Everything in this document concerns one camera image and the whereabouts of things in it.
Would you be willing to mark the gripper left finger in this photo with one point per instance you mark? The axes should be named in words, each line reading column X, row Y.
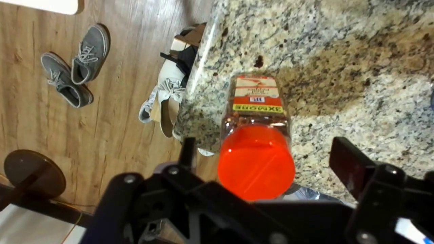
column 135, row 203

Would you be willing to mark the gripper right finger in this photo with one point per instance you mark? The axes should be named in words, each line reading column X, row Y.
column 390, row 203

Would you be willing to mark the clear jar with red lid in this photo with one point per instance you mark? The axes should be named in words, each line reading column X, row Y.
column 256, row 162

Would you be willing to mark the tan slipper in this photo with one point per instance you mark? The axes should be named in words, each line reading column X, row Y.
column 168, row 117

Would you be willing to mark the round brown disc foot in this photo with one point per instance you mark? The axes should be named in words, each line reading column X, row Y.
column 34, row 174

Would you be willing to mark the white sneaker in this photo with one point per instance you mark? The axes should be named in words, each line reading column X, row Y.
column 168, row 79

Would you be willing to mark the grey sneaker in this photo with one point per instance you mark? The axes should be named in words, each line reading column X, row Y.
column 64, row 83
column 91, row 51

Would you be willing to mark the cardboard box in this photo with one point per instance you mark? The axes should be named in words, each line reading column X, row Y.
column 190, row 37

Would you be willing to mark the white board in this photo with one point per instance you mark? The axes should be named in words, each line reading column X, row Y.
column 44, row 5

